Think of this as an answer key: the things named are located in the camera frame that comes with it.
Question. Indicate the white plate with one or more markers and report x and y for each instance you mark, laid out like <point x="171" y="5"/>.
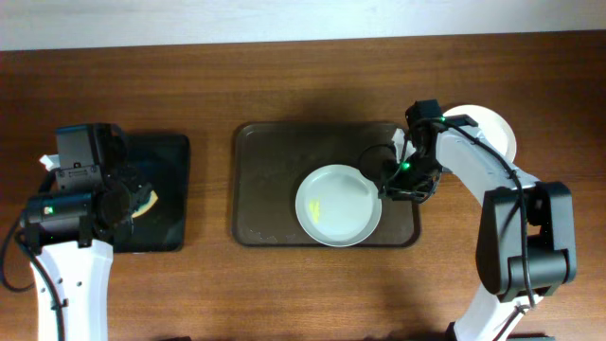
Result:
<point x="491" y="123"/>
<point x="511" y="145"/>

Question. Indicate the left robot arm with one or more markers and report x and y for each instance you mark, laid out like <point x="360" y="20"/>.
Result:
<point x="90" y="199"/>

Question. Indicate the green and yellow sponge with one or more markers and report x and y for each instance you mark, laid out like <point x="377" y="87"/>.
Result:
<point x="146" y="206"/>

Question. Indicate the brown serving tray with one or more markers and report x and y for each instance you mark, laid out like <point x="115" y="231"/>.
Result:
<point x="272" y="159"/>

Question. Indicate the black plastic tray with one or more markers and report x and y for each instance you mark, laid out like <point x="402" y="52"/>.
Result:
<point x="163" y="160"/>

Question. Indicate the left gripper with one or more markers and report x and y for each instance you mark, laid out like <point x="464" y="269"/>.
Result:
<point x="139" y="196"/>

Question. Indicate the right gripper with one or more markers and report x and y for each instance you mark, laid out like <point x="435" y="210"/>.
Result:
<point x="394" y="188"/>

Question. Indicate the pale blue plate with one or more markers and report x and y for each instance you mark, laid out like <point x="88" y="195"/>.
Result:
<point x="337" y="206"/>

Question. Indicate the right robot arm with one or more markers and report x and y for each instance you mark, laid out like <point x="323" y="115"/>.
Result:
<point x="526" y="246"/>

